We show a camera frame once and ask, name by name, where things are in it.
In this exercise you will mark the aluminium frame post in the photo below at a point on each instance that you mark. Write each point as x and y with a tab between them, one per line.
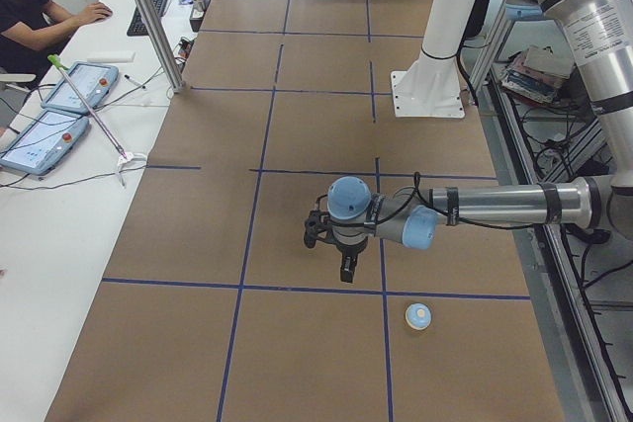
160	44

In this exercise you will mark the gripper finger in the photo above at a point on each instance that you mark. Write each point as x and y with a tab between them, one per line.
347	268

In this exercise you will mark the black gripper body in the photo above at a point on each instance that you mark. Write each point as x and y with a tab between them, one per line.
348	249

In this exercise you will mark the near teach pendant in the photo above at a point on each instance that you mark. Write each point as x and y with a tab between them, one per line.
43	143

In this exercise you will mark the teach pendant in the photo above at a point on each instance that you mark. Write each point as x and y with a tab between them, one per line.
43	143
93	80

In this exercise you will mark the black marker pen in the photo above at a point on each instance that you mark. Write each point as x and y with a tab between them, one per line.
137	84

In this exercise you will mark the person in black shirt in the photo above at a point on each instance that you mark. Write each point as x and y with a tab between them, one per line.
31	30

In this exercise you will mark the far teach pendant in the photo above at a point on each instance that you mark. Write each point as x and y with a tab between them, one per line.
93	80

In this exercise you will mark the blue white bell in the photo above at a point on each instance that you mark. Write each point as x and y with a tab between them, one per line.
418	316

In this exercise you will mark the silver metal cup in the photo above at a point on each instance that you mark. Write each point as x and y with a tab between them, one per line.
199	8

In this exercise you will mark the white camera post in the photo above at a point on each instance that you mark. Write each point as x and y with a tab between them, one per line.
430	88

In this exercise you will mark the white flat block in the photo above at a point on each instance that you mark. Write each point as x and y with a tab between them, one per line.
111	56

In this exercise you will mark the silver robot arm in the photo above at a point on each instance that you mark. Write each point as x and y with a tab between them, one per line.
591	128

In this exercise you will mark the orange black connector box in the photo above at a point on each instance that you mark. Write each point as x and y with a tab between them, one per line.
184	47

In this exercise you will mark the stack of books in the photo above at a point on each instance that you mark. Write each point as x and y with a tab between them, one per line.
537	74

